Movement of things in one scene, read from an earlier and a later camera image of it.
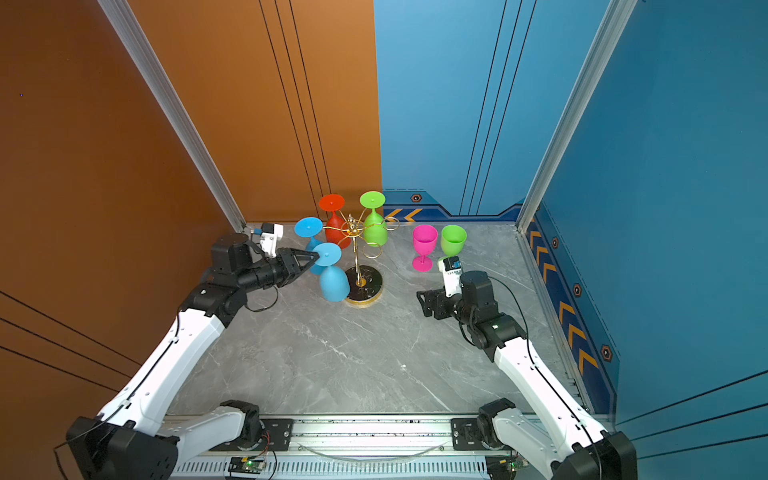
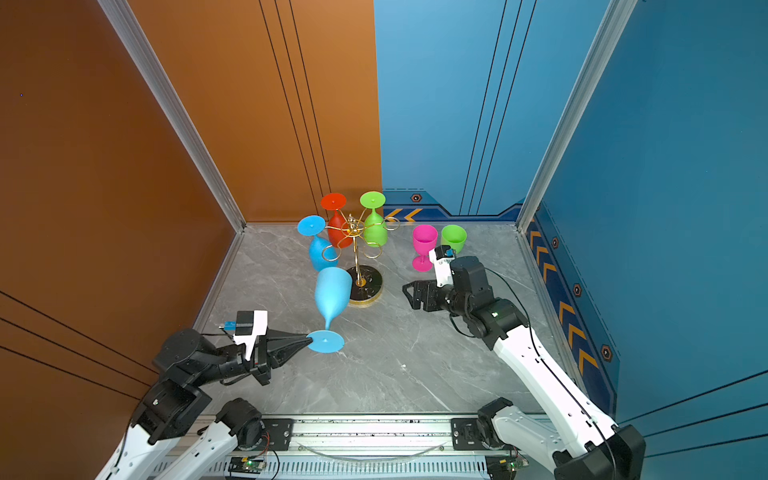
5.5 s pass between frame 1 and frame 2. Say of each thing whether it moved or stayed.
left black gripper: moved
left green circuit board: stayed
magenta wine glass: stayed
